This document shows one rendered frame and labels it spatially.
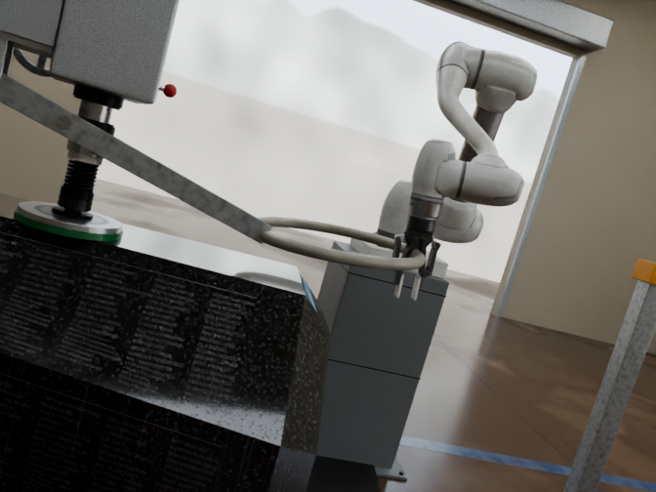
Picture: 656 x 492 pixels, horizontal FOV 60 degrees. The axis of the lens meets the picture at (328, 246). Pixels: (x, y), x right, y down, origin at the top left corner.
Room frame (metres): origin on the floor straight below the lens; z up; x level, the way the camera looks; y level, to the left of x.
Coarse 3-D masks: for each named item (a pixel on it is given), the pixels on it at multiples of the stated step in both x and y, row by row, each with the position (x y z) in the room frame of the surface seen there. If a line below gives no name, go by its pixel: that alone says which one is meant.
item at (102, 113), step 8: (80, 104) 1.20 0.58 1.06; (88, 104) 1.19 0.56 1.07; (96, 104) 1.19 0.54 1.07; (80, 112) 1.20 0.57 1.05; (88, 112) 1.19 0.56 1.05; (96, 112) 1.19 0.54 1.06; (104, 112) 1.21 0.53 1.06; (88, 120) 1.18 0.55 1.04; (96, 120) 1.20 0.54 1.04; (104, 120) 1.21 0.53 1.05; (104, 128) 1.20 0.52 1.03; (112, 128) 1.22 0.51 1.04; (72, 144) 1.18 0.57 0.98; (80, 152) 1.18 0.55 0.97; (88, 152) 1.19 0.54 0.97
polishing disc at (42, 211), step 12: (24, 204) 1.19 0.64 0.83; (36, 204) 1.22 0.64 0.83; (48, 204) 1.26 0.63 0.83; (24, 216) 1.13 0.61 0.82; (36, 216) 1.12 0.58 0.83; (48, 216) 1.14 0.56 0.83; (60, 216) 1.17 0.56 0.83; (96, 216) 1.28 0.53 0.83; (72, 228) 1.13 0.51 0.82; (84, 228) 1.14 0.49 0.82; (96, 228) 1.16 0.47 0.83; (108, 228) 1.18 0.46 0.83; (120, 228) 1.23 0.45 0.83
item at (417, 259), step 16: (272, 224) 1.63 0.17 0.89; (288, 224) 1.68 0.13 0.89; (304, 224) 1.71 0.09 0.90; (320, 224) 1.74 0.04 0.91; (272, 240) 1.33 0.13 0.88; (288, 240) 1.31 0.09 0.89; (368, 240) 1.72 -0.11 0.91; (384, 240) 1.69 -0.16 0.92; (320, 256) 1.28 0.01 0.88; (336, 256) 1.28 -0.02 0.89; (352, 256) 1.29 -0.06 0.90; (368, 256) 1.30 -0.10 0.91; (416, 256) 1.45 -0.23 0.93
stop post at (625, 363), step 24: (648, 264) 2.17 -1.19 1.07; (648, 288) 2.16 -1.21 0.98; (648, 312) 2.16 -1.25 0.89; (624, 336) 2.20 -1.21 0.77; (648, 336) 2.16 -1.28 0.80; (624, 360) 2.16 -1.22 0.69; (624, 384) 2.16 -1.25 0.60; (600, 408) 2.19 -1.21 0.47; (624, 408) 2.16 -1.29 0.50; (600, 432) 2.16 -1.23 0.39; (576, 456) 2.23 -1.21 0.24; (600, 456) 2.16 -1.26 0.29; (576, 480) 2.18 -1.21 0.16
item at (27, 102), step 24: (0, 96) 1.09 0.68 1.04; (24, 96) 1.11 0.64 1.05; (48, 120) 1.13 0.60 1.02; (72, 120) 1.15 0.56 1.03; (96, 144) 1.17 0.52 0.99; (120, 144) 1.19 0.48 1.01; (144, 168) 1.22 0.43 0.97; (168, 168) 1.24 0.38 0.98; (168, 192) 1.25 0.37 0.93; (192, 192) 1.27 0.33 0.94; (216, 216) 1.31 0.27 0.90; (240, 216) 1.33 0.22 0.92
